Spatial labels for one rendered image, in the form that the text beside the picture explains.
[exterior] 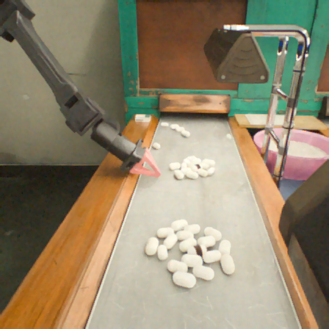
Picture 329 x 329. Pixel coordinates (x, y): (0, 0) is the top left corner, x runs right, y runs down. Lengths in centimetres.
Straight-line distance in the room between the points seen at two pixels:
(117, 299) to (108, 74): 178
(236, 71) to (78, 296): 41
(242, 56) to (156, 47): 82
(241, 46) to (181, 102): 78
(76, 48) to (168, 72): 101
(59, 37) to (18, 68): 37
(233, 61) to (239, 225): 34
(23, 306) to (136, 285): 17
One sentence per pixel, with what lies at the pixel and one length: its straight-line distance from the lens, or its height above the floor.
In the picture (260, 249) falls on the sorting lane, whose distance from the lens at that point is 59.
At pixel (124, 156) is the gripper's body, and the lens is 72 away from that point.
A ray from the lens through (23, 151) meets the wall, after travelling 250.
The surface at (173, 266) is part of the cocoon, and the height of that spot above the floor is 76.
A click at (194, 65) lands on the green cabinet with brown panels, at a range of 125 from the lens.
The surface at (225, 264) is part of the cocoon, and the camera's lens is 51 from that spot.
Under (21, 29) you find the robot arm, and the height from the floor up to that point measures 111.
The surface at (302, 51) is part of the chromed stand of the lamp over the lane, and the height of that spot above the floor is 107.
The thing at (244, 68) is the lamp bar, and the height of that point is 106.
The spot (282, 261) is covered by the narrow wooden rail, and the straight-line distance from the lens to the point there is 55.
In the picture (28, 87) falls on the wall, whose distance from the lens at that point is 231.
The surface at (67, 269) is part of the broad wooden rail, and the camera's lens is 51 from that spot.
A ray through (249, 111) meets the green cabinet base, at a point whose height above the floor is 79.
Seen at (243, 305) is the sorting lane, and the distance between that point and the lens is 49.
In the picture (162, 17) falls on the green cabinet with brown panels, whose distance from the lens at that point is 125.
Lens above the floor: 112
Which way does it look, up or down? 26 degrees down
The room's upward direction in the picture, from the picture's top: straight up
